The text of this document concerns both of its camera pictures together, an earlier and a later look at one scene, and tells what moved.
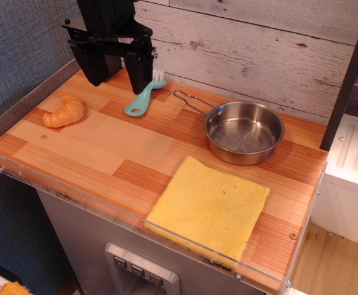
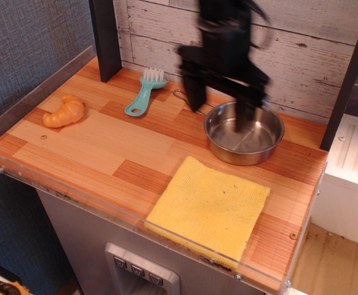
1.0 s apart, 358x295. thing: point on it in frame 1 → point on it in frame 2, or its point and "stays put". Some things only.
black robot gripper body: (109, 25) → (224, 58)
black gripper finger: (98, 67) → (195, 88)
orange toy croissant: (71, 110) stays put
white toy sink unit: (346, 203) stays put
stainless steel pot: (240, 132) stays put
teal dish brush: (142, 100) stays put
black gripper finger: (140, 66) → (245, 111)
